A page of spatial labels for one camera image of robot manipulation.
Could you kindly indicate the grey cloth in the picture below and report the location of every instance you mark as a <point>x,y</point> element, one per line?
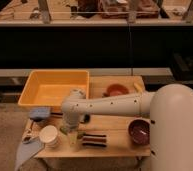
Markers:
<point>26,151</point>

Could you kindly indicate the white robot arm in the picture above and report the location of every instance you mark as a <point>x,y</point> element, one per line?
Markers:
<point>170,110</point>

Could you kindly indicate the dark red bowl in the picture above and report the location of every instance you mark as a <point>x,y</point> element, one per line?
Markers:
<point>139,132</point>

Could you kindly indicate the wooden table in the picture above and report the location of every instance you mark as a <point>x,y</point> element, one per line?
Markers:
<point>114,127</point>

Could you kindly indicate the brush with wooden handle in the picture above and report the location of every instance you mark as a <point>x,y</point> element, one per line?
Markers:
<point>84,118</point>

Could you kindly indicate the striped brown cloth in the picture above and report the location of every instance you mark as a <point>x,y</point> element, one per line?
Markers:
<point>94,140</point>

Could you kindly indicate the blue sponge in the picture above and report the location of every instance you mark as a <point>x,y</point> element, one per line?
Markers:
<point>39,113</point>

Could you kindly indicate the yellow plastic bin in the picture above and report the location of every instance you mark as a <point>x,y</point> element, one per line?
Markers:
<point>50,87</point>

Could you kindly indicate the pale gripper body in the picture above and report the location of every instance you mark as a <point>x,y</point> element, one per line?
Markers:
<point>73,136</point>

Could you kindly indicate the orange bowl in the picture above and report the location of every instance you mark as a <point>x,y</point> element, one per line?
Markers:
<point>116,89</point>

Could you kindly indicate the white paper cup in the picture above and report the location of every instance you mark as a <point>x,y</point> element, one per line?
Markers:
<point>49,136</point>

